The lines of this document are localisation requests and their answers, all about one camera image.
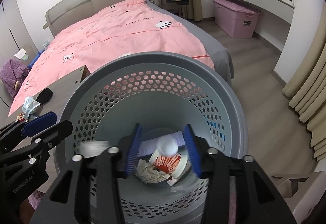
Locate crumpled tissue in basket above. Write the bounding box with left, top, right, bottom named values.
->
left=135, top=159, right=170, bottom=184

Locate white folded cloth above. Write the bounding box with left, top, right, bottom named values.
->
left=14, top=49, right=29, bottom=61

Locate purple fuzzy garment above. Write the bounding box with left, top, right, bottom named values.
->
left=1, top=58, right=29, bottom=98

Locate lavender box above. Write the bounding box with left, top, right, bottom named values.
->
left=138, top=131, right=185, bottom=157

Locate grey perforated trash basket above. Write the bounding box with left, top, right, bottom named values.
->
left=54, top=53, right=248, bottom=223

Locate white wardrobe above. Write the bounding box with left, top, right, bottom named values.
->
left=1, top=0, right=38, bottom=65

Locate black round lid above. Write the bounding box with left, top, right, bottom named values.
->
left=36, top=87, right=53, bottom=106

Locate red white paper cup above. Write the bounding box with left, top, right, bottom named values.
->
left=149, top=151, right=188, bottom=178

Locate pink cartoon duvet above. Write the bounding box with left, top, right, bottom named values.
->
left=9, top=0, right=214, bottom=114

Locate pink plastic storage box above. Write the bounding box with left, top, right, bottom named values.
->
left=213, top=0, right=260, bottom=39

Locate light blue wet wipes pack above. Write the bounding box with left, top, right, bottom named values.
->
left=22, top=96, right=40, bottom=120

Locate grey upholstered bed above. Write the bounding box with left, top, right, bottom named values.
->
left=43, top=0, right=234, bottom=83

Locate red snack wrapper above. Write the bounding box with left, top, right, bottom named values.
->
left=17, top=115, right=25, bottom=122

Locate beige curtain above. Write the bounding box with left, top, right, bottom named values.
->
left=281, top=42, right=326, bottom=161

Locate small white bottle cap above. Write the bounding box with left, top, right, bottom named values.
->
left=156, top=136, right=178, bottom=157

